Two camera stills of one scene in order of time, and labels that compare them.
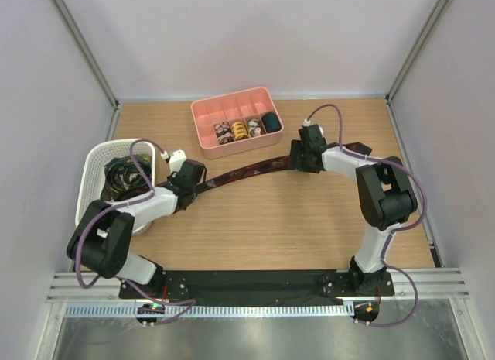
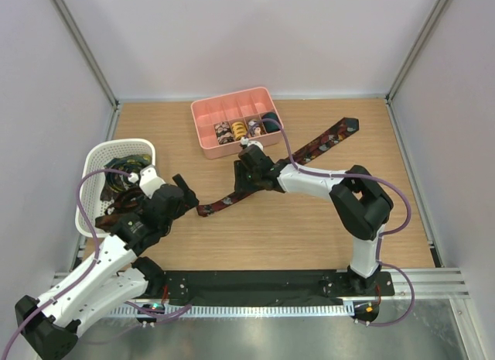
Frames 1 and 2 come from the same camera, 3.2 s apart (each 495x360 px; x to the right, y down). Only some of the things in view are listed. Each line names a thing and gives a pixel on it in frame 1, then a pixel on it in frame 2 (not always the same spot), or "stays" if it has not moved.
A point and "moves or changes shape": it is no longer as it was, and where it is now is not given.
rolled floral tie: [223, 132] stays
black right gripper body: [299, 158] → [244, 179]
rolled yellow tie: [240, 131] stays
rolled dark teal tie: [271, 122] stays
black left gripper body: [171, 177] → [166, 226]
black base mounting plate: [251, 285] stays
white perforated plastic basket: [90, 184] stays
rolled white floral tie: [256, 128] stays
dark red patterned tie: [288, 164] moves or changes shape
